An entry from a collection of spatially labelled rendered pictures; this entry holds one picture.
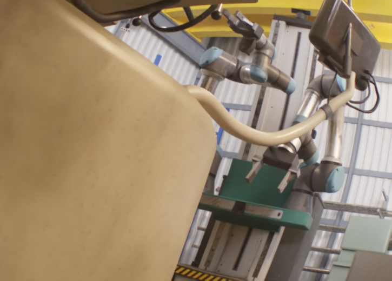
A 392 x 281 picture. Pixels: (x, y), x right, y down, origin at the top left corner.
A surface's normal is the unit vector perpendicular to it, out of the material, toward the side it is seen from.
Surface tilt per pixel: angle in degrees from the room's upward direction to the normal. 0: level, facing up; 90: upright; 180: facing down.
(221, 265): 90
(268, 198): 90
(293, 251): 90
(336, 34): 110
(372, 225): 90
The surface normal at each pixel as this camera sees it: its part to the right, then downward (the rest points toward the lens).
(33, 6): 0.77, 0.10
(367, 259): -0.56, -0.37
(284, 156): -0.30, -0.69
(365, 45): 0.46, 0.31
